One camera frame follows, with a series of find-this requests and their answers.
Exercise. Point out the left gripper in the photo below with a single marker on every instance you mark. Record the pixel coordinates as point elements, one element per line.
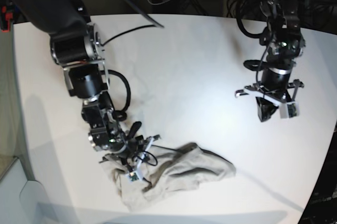
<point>268,102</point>

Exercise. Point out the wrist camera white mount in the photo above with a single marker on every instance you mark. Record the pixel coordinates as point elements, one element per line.
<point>134,171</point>
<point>289,110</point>

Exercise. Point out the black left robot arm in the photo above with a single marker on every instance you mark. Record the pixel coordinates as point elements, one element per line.
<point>284,43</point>

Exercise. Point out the beige t-shirt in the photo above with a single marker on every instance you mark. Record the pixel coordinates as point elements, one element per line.
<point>182,169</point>

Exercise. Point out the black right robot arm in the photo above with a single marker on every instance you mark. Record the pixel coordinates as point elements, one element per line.
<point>77,48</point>

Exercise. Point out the red black clamp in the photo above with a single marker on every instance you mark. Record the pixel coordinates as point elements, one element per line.
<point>7,15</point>

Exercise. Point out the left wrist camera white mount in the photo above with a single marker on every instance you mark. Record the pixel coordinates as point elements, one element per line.
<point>289,110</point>

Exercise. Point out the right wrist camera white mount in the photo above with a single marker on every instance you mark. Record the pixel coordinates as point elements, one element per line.
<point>134,171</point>

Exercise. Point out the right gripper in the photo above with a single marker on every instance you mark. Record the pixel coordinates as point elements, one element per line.
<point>125,146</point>

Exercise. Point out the white cabinet corner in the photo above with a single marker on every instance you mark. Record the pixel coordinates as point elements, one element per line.
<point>26,201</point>

